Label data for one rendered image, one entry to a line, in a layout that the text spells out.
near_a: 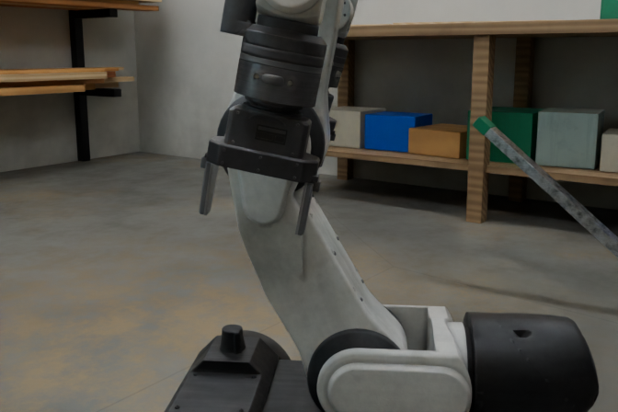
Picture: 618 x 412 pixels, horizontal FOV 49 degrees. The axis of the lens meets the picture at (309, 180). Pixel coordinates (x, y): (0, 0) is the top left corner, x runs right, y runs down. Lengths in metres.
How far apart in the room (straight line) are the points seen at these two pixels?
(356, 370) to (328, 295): 0.11
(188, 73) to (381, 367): 4.04
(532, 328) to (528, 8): 2.70
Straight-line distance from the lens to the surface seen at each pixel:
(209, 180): 0.74
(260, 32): 0.69
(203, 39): 4.73
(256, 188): 0.87
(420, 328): 1.11
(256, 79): 0.69
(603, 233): 2.09
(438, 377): 0.94
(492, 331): 0.99
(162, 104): 5.04
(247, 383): 1.18
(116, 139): 5.13
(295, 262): 0.92
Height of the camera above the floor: 0.72
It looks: 11 degrees down
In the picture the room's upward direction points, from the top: straight up
